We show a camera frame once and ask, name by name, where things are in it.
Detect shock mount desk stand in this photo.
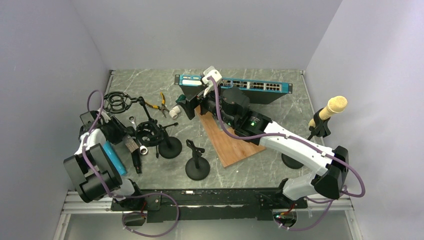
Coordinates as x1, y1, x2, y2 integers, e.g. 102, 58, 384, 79
135, 120, 182, 159

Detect right clip mic stand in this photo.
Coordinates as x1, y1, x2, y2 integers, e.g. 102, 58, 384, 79
281, 107, 331, 170

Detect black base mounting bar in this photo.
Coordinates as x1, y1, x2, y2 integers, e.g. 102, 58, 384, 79
110, 187, 308, 223

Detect black handheld microphone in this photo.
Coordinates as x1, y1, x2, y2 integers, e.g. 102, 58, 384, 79
131, 150, 142, 174

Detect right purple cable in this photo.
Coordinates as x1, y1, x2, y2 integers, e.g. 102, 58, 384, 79
206, 76, 366, 232

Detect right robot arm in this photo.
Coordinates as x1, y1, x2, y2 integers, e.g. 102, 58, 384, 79
177, 87, 348, 208

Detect blue network switch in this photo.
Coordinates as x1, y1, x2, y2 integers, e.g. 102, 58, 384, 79
174, 74, 293, 105

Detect silver combination wrench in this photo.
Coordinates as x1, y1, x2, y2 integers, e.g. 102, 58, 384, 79
128, 116, 148, 155

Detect wooden board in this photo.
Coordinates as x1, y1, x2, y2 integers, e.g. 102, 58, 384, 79
195, 106, 265, 168

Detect clip desk mic stand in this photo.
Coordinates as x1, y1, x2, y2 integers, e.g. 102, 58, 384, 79
185, 139, 211, 181

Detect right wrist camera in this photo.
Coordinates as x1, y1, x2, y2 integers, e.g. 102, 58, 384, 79
200, 66, 222, 97

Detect silver mesh glitter microphone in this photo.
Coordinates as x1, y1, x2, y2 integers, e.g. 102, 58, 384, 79
122, 135, 140, 153

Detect blue foam microphone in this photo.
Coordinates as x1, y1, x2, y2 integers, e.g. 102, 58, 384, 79
103, 141, 127, 176

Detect tripod shock mount stand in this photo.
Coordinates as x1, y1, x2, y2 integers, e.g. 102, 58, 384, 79
102, 91, 179, 159

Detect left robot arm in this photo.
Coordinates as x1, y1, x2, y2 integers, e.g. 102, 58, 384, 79
63, 110, 144, 210

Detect yellow handled pliers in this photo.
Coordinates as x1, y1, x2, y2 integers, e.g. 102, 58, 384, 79
145, 92, 169, 118

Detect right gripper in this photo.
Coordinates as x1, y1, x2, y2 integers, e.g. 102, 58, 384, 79
179, 82, 238, 128

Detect yellow foam microphone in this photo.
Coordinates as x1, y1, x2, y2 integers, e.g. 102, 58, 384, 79
317, 95, 348, 121

